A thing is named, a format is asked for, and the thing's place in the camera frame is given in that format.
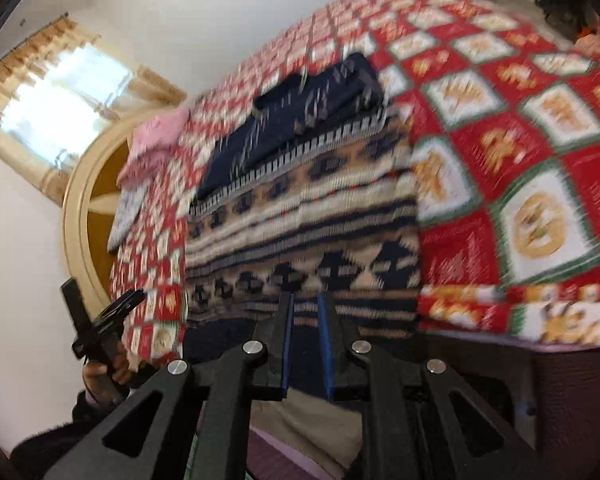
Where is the pink cloth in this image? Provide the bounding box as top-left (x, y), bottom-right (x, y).
top-left (117, 105), bottom-right (191, 186)

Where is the person's left forearm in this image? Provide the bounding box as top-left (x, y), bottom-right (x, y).
top-left (10, 390), bottom-right (131, 466)

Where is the cream wooden headboard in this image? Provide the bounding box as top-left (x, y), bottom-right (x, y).
top-left (62, 110), bottom-right (181, 311)

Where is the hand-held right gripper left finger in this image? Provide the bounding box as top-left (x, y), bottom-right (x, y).
top-left (42, 292), bottom-right (295, 480)

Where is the person's left hand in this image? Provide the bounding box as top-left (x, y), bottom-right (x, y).
top-left (81, 350), bottom-right (132, 405)

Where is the person's purple clothing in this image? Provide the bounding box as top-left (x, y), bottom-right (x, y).
top-left (247, 392), bottom-right (368, 480)

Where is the maroon bed base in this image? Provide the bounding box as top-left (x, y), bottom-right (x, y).
top-left (527, 342), bottom-right (600, 480)

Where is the beige curtain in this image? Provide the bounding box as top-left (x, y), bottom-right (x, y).
top-left (0, 17), bottom-right (186, 206)

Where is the pale floral pillow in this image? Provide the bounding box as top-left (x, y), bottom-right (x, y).
top-left (107, 185), bottom-right (149, 253)

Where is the red printed blanket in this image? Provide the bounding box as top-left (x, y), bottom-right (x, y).
top-left (107, 0), bottom-right (600, 361)

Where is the navy patterned knit sweater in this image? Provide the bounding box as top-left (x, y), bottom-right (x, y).
top-left (184, 52), bottom-right (423, 361)

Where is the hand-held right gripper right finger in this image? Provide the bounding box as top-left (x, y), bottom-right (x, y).
top-left (317, 292), bottom-right (546, 480)

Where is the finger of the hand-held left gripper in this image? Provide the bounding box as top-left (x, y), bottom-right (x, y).
top-left (97, 289), bottom-right (147, 329)

